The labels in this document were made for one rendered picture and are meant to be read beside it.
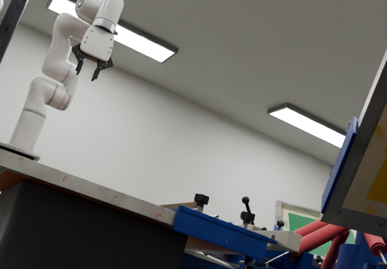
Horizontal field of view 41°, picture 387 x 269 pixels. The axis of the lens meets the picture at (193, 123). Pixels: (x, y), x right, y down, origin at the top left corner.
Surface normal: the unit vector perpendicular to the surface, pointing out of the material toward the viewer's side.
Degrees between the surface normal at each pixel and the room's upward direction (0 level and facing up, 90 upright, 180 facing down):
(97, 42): 92
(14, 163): 90
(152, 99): 90
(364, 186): 148
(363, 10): 180
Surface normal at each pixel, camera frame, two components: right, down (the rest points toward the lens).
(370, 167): -0.24, 0.59
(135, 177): 0.45, -0.18
